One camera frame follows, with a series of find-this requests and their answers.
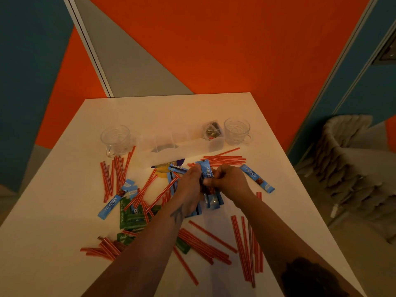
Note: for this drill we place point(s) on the person's right hand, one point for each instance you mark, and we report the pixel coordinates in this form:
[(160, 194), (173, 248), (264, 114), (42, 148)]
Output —
[(232, 182)]

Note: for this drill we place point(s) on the person's left hand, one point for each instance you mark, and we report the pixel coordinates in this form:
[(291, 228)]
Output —
[(188, 191)]

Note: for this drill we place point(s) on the person's right fingers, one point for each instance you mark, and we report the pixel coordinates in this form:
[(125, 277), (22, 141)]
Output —
[(215, 179)]

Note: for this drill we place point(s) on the person's left fingers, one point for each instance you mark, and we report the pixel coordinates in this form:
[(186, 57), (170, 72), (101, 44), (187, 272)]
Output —
[(193, 173)]

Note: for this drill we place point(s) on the blue coffee sachet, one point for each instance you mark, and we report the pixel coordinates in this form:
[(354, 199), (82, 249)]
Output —
[(175, 168), (206, 170), (219, 199), (111, 203), (170, 182), (256, 178)]

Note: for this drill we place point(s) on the person's right forearm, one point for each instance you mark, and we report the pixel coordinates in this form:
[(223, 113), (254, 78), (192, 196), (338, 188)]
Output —
[(287, 247)]

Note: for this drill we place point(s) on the person's left forearm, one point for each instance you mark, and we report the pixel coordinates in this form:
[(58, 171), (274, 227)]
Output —
[(145, 253)]

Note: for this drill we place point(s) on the clear plastic organizer box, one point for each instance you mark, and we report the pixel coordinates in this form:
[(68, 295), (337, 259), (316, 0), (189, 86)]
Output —
[(182, 146)]

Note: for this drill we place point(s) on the purple yellow packet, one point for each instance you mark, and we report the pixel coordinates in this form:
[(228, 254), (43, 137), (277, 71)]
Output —
[(164, 167)]

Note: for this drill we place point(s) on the dark tea bag packet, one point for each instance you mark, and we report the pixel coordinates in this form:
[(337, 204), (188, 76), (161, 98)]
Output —
[(212, 130)]

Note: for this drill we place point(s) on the clear glass cup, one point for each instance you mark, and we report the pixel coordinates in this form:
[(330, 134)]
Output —
[(236, 130), (116, 140)]

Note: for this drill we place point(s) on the scattered red stirring sticks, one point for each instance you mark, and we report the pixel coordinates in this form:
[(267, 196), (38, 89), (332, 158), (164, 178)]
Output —
[(204, 244)]

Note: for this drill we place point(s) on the green sachet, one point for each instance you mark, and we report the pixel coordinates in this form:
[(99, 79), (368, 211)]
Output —
[(183, 246), (124, 238), (133, 217)]

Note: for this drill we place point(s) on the woven wicker chair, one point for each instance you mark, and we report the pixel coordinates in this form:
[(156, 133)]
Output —
[(355, 173)]

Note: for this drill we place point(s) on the white partition frame strip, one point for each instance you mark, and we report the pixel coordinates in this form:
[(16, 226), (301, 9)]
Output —
[(88, 46)]

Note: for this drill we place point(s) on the dark wall fixture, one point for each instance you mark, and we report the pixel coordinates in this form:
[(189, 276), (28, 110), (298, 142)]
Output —
[(386, 54)]

